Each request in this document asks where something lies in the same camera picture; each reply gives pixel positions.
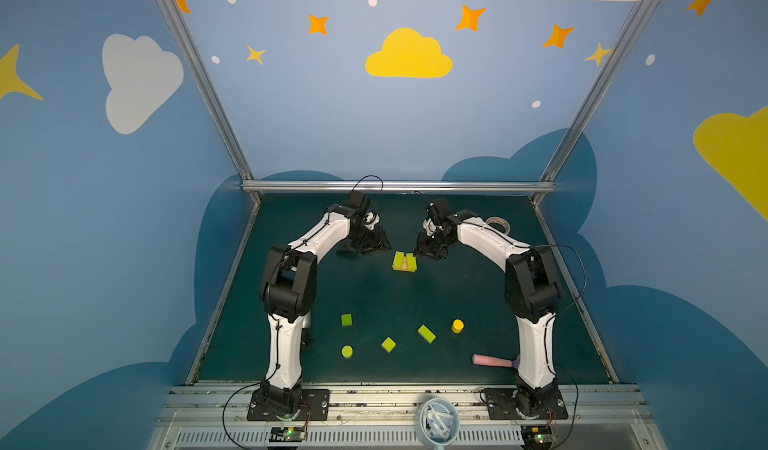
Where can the long green block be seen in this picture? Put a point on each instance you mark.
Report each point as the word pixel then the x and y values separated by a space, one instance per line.
pixel 426 333
pixel 411 261
pixel 397 261

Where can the aluminium frame left post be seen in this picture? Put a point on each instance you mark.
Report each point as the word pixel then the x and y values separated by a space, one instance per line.
pixel 175 20

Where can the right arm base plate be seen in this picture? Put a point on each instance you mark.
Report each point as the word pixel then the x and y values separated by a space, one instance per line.
pixel 511 403

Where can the left green circuit board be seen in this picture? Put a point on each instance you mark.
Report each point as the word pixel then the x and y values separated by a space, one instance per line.
pixel 287 435

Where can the pink purple brush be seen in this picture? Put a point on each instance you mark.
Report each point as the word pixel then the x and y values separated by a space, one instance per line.
pixel 490 361

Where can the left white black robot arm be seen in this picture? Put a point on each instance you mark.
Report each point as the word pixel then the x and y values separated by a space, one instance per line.
pixel 289 288

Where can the aluminium frame rear bar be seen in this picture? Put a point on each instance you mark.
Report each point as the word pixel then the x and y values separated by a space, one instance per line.
pixel 397 187

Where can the aluminium front rail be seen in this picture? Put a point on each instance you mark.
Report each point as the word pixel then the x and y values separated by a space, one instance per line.
pixel 383 416

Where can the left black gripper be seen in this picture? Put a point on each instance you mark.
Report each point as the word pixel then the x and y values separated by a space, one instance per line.
pixel 368 240

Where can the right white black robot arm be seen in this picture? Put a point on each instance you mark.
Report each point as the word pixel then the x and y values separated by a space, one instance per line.
pixel 531 291

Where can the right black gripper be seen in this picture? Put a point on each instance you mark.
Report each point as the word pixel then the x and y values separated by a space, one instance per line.
pixel 432 246

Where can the aluminium frame post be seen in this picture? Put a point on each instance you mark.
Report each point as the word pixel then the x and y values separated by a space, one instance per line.
pixel 175 20
pixel 632 28

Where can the aluminium frame right post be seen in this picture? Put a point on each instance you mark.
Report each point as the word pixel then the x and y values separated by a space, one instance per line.
pixel 632 28

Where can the small green square block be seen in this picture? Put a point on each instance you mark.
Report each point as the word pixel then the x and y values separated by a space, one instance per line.
pixel 388 344

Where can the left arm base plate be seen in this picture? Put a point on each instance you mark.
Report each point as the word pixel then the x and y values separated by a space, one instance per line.
pixel 313 404

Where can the yellow cylinder block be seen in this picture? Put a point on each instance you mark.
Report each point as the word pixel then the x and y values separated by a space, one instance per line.
pixel 457 326

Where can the white tape roll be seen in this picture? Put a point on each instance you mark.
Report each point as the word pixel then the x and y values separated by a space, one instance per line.
pixel 499 223

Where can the right green circuit board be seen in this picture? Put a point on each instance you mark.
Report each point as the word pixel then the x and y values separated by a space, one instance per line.
pixel 537 438

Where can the round bowl with white pieces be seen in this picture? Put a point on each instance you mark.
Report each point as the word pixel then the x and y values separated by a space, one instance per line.
pixel 437 423

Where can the green circuit board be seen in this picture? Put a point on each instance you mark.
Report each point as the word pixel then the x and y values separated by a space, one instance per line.
pixel 537 438
pixel 287 435

